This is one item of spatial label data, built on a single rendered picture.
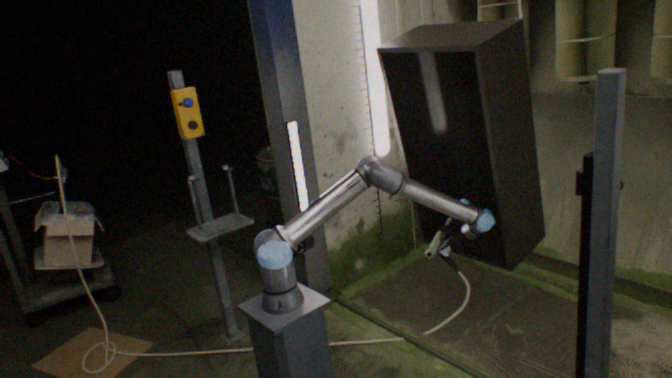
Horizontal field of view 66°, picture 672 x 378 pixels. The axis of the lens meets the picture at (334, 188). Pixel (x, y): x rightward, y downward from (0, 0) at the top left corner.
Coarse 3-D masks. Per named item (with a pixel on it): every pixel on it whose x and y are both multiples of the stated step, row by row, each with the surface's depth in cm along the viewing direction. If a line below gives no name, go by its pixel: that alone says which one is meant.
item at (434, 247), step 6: (450, 222) 315; (438, 234) 293; (444, 234) 296; (438, 240) 287; (432, 246) 279; (438, 246) 283; (426, 252) 277; (432, 252) 275; (438, 252) 283; (444, 258) 285; (450, 258) 286; (450, 264) 284; (456, 270) 284
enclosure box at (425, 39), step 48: (384, 48) 256; (432, 48) 234; (480, 48) 217; (432, 96) 295; (480, 96) 272; (528, 96) 249; (432, 144) 303; (480, 144) 288; (528, 144) 257; (480, 192) 307; (528, 192) 266; (432, 240) 312; (480, 240) 299; (528, 240) 275
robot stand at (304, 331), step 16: (304, 288) 243; (240, 304) 236; (256, 304) 235; (304, 304) 230; (320, 304) 228; (256, 320) 224; (272, 320) 221; (288, 320) 219; (304, 320) 224; (320, 320) 231; (256, 336) 232; (272, 336) 219; (288, 336) 220; (304, 336) 226; (320, 336) 232; (256, 352) 238; (272, 352) 224; (288, 352) 222; (304, 352) 228; (320, 352) 234; (272, 368) 229; (288, 368) 224; (304, 368) 230; (320, 368) 236
